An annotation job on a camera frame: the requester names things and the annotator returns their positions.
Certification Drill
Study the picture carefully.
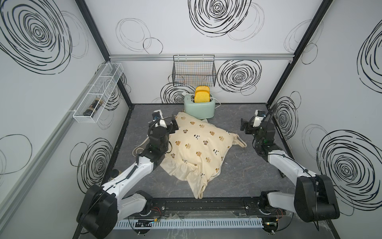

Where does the cream animal print pillowcase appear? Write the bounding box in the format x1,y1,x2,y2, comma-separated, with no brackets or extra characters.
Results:
132,112,248,200

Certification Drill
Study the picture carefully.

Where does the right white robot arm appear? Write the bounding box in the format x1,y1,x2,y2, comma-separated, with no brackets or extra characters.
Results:
240,117,340,223

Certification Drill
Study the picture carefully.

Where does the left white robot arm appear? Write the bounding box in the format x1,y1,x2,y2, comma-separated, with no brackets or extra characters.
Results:
73,117,179,239

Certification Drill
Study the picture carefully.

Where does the mint green toaster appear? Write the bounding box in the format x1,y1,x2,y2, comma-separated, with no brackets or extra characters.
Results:
183,94,216,120

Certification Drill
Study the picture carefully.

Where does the yellow toast slice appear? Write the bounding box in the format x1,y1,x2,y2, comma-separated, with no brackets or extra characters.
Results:
194,86,210,103

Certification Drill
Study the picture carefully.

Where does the dark bottle in basket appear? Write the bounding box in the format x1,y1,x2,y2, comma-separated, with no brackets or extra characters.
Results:
83,98,103,117

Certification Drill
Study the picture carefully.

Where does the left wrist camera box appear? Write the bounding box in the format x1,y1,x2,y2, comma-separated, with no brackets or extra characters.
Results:
152,110,167,128

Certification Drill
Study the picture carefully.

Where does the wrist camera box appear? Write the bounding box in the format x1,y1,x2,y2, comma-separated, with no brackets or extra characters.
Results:
252,110,267,127
152,110,167,128

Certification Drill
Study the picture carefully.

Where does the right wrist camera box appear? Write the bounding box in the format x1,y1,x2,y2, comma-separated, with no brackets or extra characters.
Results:
252,110,267,127

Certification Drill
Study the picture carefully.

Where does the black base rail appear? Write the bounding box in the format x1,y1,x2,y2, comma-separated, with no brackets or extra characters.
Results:
131,195,287,219

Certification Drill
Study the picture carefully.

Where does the black wire basket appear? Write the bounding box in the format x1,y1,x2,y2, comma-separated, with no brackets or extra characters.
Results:
172,54,217,88

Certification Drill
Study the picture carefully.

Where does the white wire shelf basket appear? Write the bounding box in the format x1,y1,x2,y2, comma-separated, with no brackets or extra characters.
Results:
73,62,123,123

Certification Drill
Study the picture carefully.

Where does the white slotted cable duct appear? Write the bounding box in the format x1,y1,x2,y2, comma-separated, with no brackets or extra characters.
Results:
114,218,264,230

